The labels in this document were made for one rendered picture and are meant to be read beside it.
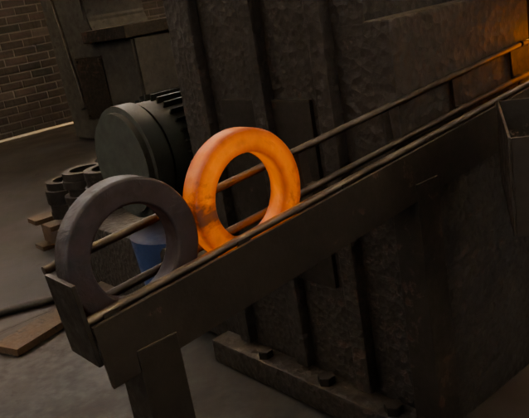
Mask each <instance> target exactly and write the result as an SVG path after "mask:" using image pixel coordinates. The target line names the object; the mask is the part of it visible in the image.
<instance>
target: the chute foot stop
mask: <svg viewBox="0 0 529 418"><path fill-rule="evenodd" d="M45 278H46V282H47V284H48V286H49V289H50V291H51V295H52V298H53V300H54V302H55V305H56V309H57V311H58V314H59V316H60V318H61V322H62V325H63V327H64V329H65V332H66V336H67V338H68V340H69V343H70V347H71V349H72V351H73V352H75V353H77V354H78V355H80V356H82V357H83V358H84V359H86V360H88V361H89V362H91V363H93V364H95V365H96V366H97V367H102V366H103V363H102V360H101V357H100V354H99V351H98V348H97V346H96V343H95V340H94V337H93V334H92V332H91V329H90V326H89V323H88V320H87V317H86V315H85V311H84V309H83V306H82V303H81V301H80V297H79V295H78V292H77V289H76V287H75V285H73V284H71V283H68V282H66V281H64V280H63V279H60V278H58V277H55V276H54V275H51V274H46V275H45Z"/></svg>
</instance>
